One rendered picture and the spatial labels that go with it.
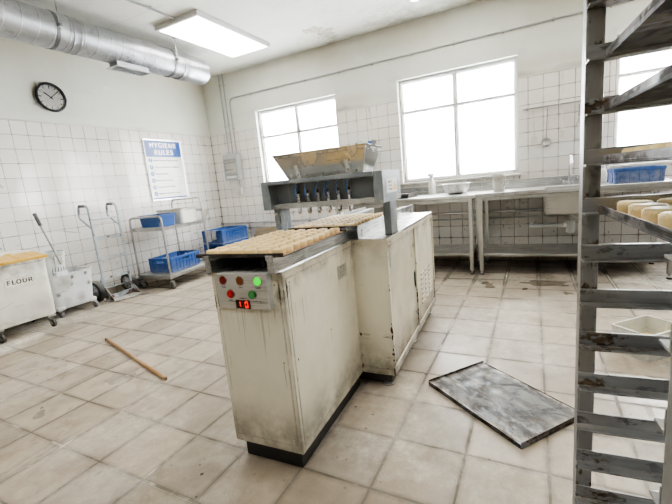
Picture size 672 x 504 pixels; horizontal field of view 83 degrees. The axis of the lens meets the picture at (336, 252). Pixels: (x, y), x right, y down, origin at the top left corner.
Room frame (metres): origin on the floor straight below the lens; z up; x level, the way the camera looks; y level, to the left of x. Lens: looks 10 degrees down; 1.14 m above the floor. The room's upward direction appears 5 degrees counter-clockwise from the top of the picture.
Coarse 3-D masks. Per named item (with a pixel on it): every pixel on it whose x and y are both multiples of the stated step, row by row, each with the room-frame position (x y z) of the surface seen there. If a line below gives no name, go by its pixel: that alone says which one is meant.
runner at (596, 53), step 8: (592, 48) 0.72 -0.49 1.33; (600, 48) 0.72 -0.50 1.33; (648, 48) 0.67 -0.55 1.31; (656, 48) 0.66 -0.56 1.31; (664, 48) 0.67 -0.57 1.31; (592, 56) 0.72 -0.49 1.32; (600, 56) 0.72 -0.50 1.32; (608, 56) 0.69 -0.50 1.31; (616, 56) 0.69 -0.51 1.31; (624, 56) 0.69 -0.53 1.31; (632, 56) 0.70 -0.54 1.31
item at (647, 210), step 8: (624, 200) 0.67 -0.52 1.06; (632, 200) 0.66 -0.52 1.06; (640, 200) 0.65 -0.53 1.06; (648, 200) 0.64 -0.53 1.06; (664, 200) 0.62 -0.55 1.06; (624, 208) 0.64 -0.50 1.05; (632, 208) 0.59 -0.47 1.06; (640, 208) 0.58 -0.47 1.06; (648, 208) 0.54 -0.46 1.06; (656, 208) 0.53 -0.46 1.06; (664, 208) 0.53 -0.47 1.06; (640, 216) 0.58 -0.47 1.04; (648, 216) 0.53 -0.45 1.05; (656, 216) 0.52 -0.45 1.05; (664, 216) 0.48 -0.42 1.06; (664, 224) 0.48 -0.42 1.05
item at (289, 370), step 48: (288, 288) 1.37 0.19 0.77; (336, 288) 1.75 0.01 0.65; (240, 336) 1.44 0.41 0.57; (288, 336) 1.35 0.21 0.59; (336, 336) 1.70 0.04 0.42; (240, 384) 1.46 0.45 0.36; (288, 384) 1.36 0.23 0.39; (336, 384) 1.66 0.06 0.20; (240, 432) 1.48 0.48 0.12; (288, 432) 1.37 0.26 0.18
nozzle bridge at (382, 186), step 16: (320, 176) 2.03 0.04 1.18; (336, 176) 1.99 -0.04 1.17; (352, 176) 1.96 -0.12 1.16; (368, 176) 2.01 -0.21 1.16; (384, 176) 1.92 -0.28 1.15; (272, 192) 2.21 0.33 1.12; (288, 192) 2.22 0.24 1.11; (320, 192) 2.13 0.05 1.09; (352, 192) 2.05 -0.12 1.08; (368, 192) 2.01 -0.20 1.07; (384, 192) 1.91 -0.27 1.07; (272, 208) 2.19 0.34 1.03; (288, 208) 2.16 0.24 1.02; (384, 208) 2.00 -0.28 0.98; (288, 224) 2.35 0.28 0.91; (384, 224) 2.00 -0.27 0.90
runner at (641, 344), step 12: (588, 336) 0.72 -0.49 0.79; (600, 336) 0.71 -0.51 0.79; (612, 336) 0.70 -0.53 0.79; (624, 336) 0.69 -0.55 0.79; (636, 336) 0.69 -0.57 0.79; (648, 336) 0.68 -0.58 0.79; (660, 336) 0.67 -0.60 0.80; (588, 348) 0.70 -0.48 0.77; (600, 348) 0.70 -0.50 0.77; (612, 348) 0.69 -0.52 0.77; (624, 348) 0.69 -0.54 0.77; (636, 348) 0.68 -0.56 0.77; (648, 348) 0.68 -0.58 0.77; (660, 348) 0.67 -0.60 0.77
